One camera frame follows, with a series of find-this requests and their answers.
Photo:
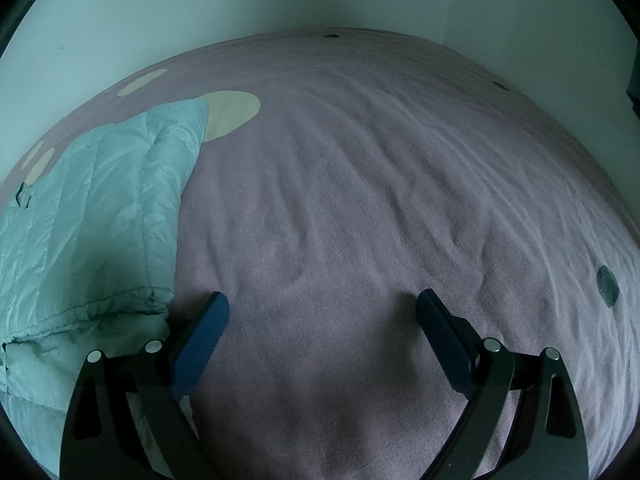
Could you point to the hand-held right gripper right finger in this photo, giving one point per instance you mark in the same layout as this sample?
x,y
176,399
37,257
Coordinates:
x,y
442,332

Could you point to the light blue down jacket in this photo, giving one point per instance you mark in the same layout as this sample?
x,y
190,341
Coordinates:
x,y
95,220

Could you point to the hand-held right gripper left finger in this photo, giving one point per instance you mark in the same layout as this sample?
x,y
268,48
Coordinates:
x,y
202,332

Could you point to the pink dotted blanket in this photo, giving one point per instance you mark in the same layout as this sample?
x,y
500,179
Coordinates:
x,y
360,185

